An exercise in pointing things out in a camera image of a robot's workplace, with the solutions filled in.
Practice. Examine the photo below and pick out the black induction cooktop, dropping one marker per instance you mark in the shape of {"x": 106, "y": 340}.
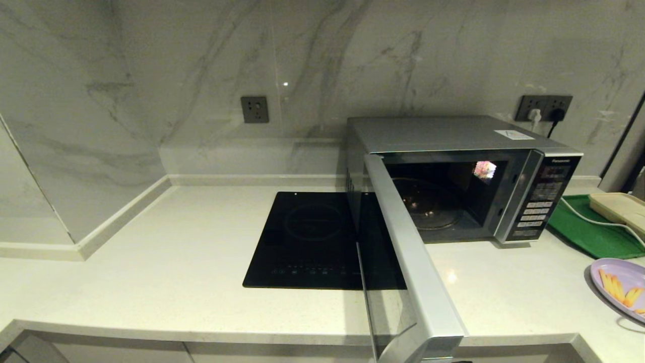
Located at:
{"x": 302, "y": 242}

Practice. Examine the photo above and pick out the angled cabinet corner panel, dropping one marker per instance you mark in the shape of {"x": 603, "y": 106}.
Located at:
{"x": 30, "y": 353}

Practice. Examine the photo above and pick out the grey single wall socket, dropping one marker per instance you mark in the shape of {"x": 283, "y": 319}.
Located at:
{"x": 254, "y": 109}

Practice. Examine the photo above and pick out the green plastic tray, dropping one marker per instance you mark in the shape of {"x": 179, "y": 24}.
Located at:
{"x": 589, "y": 238}

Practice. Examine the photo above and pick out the purple plate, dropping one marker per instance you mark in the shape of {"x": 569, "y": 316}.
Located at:
{"x": 630, "y": 269}

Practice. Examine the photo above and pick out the dark door frame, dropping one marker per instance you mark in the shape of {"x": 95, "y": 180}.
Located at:
{"x": 639, "y": 169}

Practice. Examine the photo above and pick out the silver Panasonic microwave oven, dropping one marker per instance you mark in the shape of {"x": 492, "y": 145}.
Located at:
{"x": 428, "y": 133}

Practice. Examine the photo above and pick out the black power plug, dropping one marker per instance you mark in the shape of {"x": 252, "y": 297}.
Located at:
{"x": 557, "y": 114}

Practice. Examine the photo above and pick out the white sheet of paper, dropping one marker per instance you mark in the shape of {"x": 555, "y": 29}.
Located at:
{"x": 514, "y": 134}

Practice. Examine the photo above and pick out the yellow french fries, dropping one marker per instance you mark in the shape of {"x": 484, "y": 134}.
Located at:
{"x": 612, "y": 287}

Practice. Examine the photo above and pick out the microwave door with dark glass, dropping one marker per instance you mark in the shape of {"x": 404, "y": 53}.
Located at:
{"x": 418, "y": 262}

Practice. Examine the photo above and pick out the white power plug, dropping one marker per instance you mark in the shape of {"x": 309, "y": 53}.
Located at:
{"x": 534, "y": 116}

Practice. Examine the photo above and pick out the grey double wall socket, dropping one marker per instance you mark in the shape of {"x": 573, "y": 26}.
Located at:
{"x": 524, "y": 102}

